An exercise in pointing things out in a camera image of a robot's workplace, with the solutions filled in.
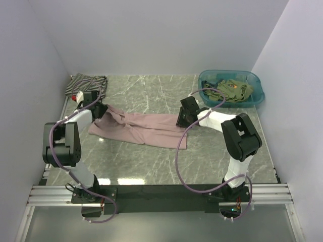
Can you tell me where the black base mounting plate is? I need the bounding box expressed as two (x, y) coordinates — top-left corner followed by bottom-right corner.
(71, 184), (250, 217)

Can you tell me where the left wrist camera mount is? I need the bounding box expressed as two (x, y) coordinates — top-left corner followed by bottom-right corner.
(71, 91), (84, 104)

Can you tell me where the striped folded tank top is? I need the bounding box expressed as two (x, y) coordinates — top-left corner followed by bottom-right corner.
(65, 73), (108, 98)

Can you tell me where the teal plastic basket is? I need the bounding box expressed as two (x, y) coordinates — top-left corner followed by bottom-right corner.
(197, 70), (264, 108)

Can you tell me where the olive green tank top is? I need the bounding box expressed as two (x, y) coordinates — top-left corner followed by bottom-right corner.
(201, 79), (254, 103)

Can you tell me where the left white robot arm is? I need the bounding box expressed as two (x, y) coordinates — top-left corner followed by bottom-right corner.
(42, 91), (108, 203)

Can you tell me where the pink tank top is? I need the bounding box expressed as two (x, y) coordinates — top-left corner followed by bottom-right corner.
(88, 105), (185, 149)

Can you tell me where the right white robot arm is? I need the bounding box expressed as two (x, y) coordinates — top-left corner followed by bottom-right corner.
(175, 96), (262, 201)

